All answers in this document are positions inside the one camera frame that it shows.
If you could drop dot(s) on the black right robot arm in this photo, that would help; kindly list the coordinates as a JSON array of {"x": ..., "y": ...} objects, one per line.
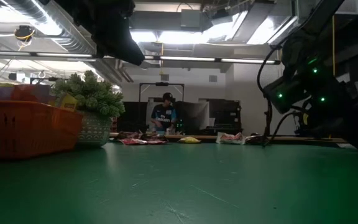
[{"x": 315, "y": 18}]

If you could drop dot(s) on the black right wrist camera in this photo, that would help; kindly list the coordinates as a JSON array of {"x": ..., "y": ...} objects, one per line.
[{"x": 286, "y": 93}]

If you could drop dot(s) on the person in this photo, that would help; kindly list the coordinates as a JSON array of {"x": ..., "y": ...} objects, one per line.
[{"x": 164, "y": 113}]

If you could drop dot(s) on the ceiling light panel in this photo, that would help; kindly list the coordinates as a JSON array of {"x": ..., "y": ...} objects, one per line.
[{"x": 172, "y": 36}]

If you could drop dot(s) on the black equipment rack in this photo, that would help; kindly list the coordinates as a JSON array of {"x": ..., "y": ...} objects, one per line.
[{"x": 225, "y": 115}]

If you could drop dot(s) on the large silver ceiling duct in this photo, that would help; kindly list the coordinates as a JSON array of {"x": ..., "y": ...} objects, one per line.
[{"x": 73, "y": 43}]

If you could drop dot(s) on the long LED light bar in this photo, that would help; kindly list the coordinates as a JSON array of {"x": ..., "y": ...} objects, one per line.
[{"x": 182, "y": 58}]

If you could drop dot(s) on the black frame stand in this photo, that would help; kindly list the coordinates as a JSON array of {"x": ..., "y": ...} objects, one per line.
[{"x": 162, "y": 84}]

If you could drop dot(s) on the pale green succulent in pot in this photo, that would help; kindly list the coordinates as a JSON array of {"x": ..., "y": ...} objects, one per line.
[{"x": 89, "y": 93}]

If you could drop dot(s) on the dark brown candy wrapper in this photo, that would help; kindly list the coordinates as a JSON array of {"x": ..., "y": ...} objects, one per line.
[{"x": 128, "y": 135}]

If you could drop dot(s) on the square wall vent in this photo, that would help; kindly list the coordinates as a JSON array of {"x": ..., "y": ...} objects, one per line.
[
  {"x": 164, "y": 77},
  {"x": 212, "y": 78}
]

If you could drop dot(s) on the white red candy bar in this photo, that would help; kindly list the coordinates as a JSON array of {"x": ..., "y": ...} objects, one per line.
[
  {"x": 230, "y": 137},
  {"x": 346, "y": 146}
]

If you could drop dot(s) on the black monitor panel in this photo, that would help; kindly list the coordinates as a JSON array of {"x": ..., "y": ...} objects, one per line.
[
  {"x": 191, "y": 115},
  {"x": 132, "y": 116}
]

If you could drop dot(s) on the grey ceiling vent box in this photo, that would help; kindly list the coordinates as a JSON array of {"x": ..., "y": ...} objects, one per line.
[{"x": 191, "y": 18}]

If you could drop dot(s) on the orange plastic basket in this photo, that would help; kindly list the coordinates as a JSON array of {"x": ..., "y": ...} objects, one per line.
[{"x": 26, "y": 130}]

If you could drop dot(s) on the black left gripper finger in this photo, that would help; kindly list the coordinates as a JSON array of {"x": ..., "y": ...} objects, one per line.
[{"x": 123, "y": 49}]

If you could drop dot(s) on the red Skittles packet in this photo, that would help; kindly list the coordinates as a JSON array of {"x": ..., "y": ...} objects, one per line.
[
  {"x": 155, "y": 142},
  {"x": 134, "y": 142}
]

